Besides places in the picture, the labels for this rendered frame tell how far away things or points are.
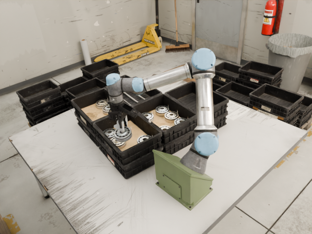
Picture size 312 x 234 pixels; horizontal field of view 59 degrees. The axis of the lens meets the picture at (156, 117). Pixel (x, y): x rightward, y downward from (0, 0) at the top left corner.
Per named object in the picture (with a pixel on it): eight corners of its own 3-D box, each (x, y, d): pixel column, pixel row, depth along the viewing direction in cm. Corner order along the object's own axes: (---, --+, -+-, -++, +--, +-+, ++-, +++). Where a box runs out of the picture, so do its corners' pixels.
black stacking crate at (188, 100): (228, 113, 203) (230, 99, 196) (198, 128, 190) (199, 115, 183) (192, 93, 230) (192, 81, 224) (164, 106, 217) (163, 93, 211)
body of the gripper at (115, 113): (114, 113, 165) (111, 96, 158) (127, 115, 162) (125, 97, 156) (109, 120, 159) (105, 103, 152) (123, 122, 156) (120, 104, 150)
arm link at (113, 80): (119, 78, 141) (103, 79, 142) (122, 97, 147) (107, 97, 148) (122, 72, 147) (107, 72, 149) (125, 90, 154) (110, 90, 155)
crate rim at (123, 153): (163, 135, 171) (163, 132, 169) (121, 157, 157) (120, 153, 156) (130, 109, 198) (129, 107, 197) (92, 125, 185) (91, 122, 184)
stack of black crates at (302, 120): (312, 118, 301) (317, 100, 288) (299, 130, 285) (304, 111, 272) (277, 105, 327) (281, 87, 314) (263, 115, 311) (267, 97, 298)
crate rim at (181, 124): (199, 117, 184) (199, 114, 183) (163, 135, 171) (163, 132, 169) (163, 95, 212) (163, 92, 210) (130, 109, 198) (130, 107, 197)
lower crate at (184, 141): (198, 141, 196) (198, 127, 189) (165, 159, 182) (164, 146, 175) (165, 117, 223) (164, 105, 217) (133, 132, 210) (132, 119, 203)
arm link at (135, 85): (145, 79, 153) (125, 80, 155) (141, 75, 142) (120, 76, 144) (144, 93, 153) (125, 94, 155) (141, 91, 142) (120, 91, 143)
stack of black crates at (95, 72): (111, 87, 392) (106, 58, 367) (124, 94, 373) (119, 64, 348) (87, 98, 372) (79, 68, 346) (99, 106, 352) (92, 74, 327)
